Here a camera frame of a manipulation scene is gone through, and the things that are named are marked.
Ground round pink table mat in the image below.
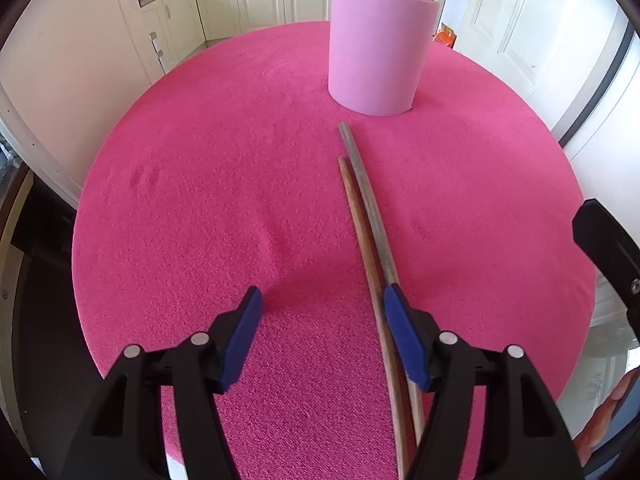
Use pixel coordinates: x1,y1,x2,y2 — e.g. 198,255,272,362
73,22,596,479

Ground white door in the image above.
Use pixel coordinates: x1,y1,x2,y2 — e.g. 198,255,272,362
442,0,634,144

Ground lower kitchen cabinets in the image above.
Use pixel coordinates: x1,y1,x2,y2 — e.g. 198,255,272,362
140,0,331,74

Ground pink cylindrical utensil holder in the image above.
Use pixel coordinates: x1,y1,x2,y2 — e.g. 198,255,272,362
328,0,442,116

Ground wooden chopstick on mat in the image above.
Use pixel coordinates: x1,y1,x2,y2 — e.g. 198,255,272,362
338,122,425,442
337,157,410,479

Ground orange snack bags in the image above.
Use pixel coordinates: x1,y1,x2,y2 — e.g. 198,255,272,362
433,24,457,49

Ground person's right hand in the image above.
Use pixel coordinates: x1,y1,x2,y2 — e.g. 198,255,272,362
574,367,639,466

